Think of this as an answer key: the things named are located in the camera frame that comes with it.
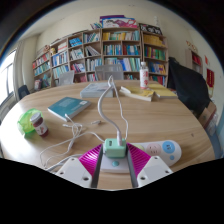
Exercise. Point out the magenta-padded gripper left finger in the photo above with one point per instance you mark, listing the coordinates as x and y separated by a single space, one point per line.
75 171

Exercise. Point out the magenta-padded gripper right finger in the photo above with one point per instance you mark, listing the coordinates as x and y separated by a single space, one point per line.
153 170

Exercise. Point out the mint green charger block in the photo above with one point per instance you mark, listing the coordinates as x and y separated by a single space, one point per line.
114 148

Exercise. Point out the white power strip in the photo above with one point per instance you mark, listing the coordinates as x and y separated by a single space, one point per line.
160 148

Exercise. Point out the small dark red jar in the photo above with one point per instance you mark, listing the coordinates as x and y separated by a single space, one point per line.
40 126

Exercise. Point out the teal book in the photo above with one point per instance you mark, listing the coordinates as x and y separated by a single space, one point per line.
68 107

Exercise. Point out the green plastic bag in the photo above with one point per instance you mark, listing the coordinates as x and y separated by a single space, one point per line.
24 121

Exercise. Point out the cardboard box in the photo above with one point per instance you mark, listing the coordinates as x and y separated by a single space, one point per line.
207 115

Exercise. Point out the thick yellow book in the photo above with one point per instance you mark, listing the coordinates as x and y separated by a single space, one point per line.
138 93

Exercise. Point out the thin yellow book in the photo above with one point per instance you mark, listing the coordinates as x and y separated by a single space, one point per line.
165 92

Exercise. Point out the grey book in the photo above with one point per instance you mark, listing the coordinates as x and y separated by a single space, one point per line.
96 90

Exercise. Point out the black draped cloth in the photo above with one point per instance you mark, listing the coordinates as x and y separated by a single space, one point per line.
188 86

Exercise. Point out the white chair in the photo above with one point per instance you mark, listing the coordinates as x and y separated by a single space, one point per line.
66 78

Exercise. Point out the white bottle with red label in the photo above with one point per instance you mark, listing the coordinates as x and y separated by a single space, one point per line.
144 76

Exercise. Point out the dark blue chair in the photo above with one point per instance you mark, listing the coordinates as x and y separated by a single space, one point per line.
23 91

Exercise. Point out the grey mesh chair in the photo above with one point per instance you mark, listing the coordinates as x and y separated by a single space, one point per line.
108 71

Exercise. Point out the window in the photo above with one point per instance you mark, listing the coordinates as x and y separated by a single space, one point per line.
6 78

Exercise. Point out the wooden bookshelf unit with books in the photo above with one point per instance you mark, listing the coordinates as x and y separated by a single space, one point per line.
120 46

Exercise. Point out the red wall poster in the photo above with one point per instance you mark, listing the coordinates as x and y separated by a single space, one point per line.
210 77

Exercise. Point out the small wooden wall shelf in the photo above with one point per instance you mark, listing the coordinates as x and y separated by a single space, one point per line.
196 61

